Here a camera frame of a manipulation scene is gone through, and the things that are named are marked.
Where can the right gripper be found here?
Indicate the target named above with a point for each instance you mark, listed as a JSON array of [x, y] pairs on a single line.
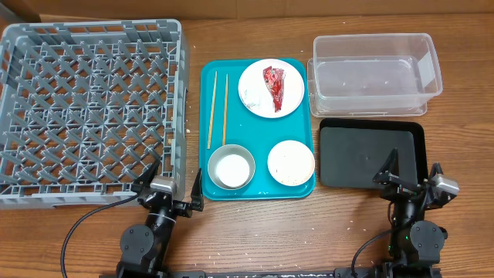
[[388, 174]]

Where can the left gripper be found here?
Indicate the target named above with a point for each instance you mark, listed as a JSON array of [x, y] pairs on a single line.
[[170, 201]]

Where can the wooden chopstick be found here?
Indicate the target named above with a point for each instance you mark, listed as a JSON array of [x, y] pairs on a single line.
[[212, 112], [225, 111]]

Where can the small white plate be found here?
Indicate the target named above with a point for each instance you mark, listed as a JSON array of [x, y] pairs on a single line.
[[291, 163]]

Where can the red snack wrapper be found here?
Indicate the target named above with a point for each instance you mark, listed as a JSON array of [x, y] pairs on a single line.
[[274, 81]]

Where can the small white cup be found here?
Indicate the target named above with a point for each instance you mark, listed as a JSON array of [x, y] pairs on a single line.
[[233, 171]]

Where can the white tissue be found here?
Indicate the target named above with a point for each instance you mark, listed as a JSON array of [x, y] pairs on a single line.
[[252, 98]]

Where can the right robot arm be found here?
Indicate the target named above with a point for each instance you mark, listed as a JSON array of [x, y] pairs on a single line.
[[415, 243]]

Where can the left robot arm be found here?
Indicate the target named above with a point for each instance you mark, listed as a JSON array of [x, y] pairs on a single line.
[[144, 246]]

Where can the black waste tray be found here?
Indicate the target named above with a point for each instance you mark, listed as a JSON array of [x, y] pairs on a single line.
[[353, 150]]

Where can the grey dishwasher rack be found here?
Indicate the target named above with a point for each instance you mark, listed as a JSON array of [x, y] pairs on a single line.
[[88, 107]]

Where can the grey metal bowl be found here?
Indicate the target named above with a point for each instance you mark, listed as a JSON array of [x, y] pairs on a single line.
[[223, 151]]

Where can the teal serving tray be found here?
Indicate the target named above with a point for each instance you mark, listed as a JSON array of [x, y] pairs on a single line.
[[257, 134]]

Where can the clear plastic bin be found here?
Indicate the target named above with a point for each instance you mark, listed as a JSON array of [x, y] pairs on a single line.
[[373, 75]]

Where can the large white plate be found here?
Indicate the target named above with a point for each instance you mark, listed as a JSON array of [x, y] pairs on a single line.
[[294, 87]]

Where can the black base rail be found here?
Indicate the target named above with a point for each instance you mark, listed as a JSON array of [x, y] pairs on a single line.
[[337, 273]]

